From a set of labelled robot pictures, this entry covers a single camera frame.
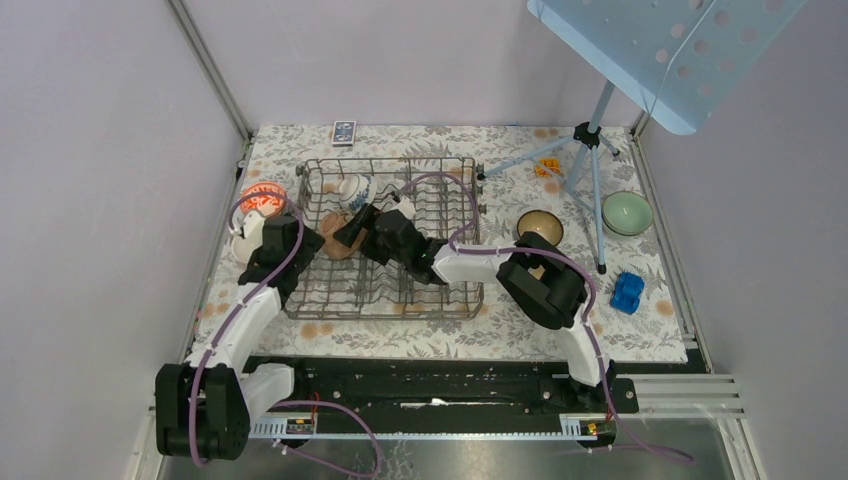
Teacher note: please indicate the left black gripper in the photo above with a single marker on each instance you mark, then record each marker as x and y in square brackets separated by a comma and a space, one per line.
[313, 243]

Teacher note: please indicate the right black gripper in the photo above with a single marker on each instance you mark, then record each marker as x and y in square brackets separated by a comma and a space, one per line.
[364, 219]

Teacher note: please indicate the grey wire dish rack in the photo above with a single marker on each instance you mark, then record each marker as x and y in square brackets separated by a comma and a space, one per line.
[441, 189]

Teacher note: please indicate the brown floral bowl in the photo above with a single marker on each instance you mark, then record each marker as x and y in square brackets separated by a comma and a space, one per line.
[331, 223]

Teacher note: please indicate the red white bowl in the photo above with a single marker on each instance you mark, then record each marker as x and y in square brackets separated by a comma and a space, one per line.
[266, 197]

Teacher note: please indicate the orange bowl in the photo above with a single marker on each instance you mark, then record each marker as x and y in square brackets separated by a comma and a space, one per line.
[242, 248]

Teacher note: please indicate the black patterned bowl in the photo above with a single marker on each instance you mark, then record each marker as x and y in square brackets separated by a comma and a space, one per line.
[543, 223]

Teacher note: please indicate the pale green bowl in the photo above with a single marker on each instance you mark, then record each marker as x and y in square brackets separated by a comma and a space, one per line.
[627, 214]

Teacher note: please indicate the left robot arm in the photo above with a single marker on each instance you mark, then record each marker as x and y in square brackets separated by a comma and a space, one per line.
[206, 406]

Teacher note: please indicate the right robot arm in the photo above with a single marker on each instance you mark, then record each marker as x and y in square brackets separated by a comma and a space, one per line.
[548, 287]

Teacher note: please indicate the white blue floral bowl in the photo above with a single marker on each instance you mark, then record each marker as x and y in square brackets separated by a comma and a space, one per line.
[355, 191]

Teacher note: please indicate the playing card box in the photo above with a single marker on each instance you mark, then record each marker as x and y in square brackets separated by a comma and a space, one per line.
[343, 133]

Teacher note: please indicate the orange butterfly toy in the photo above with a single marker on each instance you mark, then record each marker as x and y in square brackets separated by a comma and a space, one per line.
[547, 167]

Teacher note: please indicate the blue toy block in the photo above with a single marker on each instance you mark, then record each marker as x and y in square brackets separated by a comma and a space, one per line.
[627, 293]

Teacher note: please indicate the blue music stand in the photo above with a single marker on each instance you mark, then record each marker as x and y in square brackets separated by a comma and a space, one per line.
[675, 59]

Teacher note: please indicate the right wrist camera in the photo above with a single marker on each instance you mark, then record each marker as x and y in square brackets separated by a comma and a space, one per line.
[405, 206]

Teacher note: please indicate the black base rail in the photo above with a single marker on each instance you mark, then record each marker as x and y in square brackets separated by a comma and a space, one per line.
[431, 396]

